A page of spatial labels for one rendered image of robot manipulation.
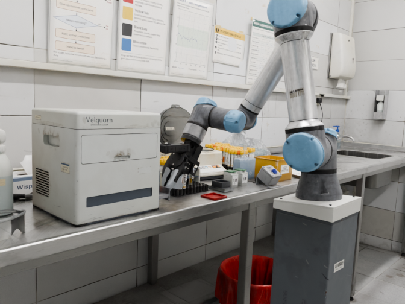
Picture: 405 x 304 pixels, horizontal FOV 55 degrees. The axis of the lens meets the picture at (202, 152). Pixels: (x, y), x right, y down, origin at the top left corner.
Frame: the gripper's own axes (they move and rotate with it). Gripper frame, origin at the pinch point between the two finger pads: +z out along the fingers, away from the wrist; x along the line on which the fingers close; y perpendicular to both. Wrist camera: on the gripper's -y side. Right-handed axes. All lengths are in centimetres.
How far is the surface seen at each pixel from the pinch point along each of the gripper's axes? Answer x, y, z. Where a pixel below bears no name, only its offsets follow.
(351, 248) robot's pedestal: -45, 47, -7
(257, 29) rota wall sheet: 57, 69, -129
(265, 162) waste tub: 4, 54, -35
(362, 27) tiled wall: 50, 185, -225
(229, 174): 2.9, 31.9, -19.5
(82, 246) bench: -8.4, -25.1, 24.2
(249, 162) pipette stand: 7, 47, -31
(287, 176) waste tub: -3, 65, -34
